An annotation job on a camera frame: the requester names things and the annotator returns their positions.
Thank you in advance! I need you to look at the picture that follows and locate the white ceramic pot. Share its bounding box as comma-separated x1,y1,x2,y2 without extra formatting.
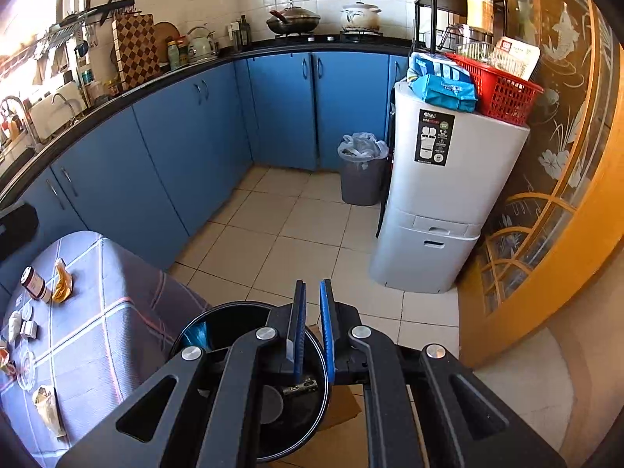
340,2,383,33

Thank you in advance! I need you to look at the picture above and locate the checkered wooden cutting board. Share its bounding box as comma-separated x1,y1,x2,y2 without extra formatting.
112,12,160,92

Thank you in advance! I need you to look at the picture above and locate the wall utensil rail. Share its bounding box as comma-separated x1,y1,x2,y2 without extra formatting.
35,0,137,60

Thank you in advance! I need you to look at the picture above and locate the red plastic basket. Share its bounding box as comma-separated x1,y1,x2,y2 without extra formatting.
445,52,544,128

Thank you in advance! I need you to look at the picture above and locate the flat brown cardboard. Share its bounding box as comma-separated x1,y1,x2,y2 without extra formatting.
306,323,365,432

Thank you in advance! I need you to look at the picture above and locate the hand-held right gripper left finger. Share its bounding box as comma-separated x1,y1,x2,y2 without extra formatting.
56,280,307,468

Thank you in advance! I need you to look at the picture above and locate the clear plastic lid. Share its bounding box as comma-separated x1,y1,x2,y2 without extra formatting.
16,350,38,389

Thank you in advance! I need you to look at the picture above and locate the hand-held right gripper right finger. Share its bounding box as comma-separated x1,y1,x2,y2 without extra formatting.
319,279,569,468

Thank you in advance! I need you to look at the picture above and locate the stainless steel pot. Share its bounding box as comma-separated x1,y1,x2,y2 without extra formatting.
455,24,493,55

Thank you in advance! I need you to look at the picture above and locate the white tissue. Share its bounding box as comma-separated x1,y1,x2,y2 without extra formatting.
7,309,25,345

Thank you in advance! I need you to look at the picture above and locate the brown bottle with white label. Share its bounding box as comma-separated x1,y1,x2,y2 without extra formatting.
21,266,52,304

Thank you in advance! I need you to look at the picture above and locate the black round trash bin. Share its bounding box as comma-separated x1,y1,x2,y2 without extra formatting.
170,302,333,465

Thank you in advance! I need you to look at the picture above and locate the black wok with lid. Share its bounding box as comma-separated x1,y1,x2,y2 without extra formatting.
266,0,322,37

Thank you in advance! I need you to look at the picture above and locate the grey trash can with bag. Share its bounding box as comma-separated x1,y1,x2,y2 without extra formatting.
337,132,390,206

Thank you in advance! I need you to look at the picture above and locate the chrome kitchen faucet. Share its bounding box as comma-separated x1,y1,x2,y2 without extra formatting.
0,96,39,153

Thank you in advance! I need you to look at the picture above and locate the light green kettle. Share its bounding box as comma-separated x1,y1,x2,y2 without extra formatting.
186,25,219,64

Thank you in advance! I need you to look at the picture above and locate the blue plaid tablecloth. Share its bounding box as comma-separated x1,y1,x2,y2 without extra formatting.
0,230,213,468

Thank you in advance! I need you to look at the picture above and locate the wooden door with painted glass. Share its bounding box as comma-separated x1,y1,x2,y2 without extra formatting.
457,0,624,369

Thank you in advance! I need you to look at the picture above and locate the blue kitchen cabinet run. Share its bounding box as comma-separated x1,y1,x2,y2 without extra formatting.
0,38,411,296

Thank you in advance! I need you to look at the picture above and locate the blue plastic packet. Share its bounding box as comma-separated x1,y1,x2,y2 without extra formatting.
406,53,479,114

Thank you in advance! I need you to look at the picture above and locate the round wooden board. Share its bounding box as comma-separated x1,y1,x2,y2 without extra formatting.
153,21,181,50

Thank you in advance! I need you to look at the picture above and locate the black metal rack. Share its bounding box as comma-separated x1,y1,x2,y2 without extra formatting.
413,0,506,60

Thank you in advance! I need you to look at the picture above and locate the yellow-orange snack wrapper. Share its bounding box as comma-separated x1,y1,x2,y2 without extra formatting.
51,258,75,304

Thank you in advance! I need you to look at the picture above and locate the white packaged box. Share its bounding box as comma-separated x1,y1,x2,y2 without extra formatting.
489,36,542,82

